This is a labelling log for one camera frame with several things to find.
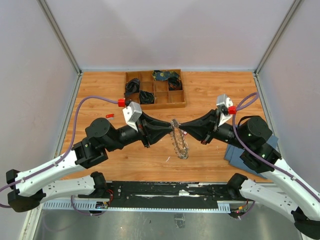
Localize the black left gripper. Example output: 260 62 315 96
105 110 174 152

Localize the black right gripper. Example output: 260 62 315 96
179 107 250 149

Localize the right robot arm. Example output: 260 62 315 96
179 110 320 240

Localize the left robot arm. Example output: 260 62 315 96
6 111 172 213

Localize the wooden compartment tray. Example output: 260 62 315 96
124 69 187 110

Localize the black rolled tie middle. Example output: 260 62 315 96
139 90 155 105

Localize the black rolled tie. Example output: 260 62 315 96
139 90 155 105
124 78 140 98

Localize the blue folded cloth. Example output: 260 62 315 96
224 144 266 179

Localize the black rolled tie left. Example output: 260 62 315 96
124 78 140 98

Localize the red tag key far left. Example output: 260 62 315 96
105 113 115 119

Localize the blue yellow patterned cloth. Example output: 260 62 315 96
152 70 180 82

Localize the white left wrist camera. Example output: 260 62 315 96
122 101 143 132

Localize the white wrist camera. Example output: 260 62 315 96
216 94 234 127
122 101 143 132

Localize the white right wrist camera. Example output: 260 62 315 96
216 94 234 127

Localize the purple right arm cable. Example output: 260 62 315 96
227 91 320 203

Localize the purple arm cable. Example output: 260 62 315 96
0 96 126 216
227 91 320 203

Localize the black mounting rail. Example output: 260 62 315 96
77 180 253 208

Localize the white slotted cable duct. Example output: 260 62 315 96
42 199 231 214

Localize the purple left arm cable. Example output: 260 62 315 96
0 96 126 216

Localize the right aluminium frame post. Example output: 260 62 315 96
253 0 304 77

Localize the aluminium frame post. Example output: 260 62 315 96
253 0 304 77
37 0 82 75

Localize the left aluminium frame post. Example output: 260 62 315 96
37 0 82 75

